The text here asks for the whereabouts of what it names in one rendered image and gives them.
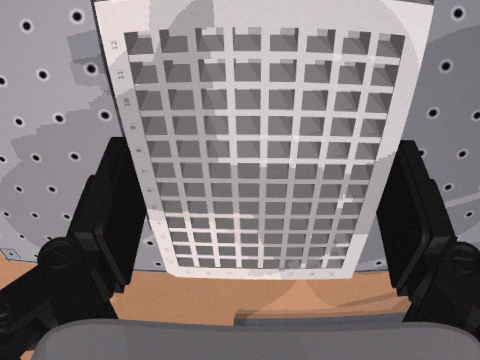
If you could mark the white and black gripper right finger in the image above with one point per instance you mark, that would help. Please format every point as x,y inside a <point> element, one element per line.
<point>424,259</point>

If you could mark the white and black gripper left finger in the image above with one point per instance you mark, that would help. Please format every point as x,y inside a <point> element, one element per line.
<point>97,253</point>

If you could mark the white well plate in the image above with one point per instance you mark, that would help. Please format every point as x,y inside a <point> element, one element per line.
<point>246,200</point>

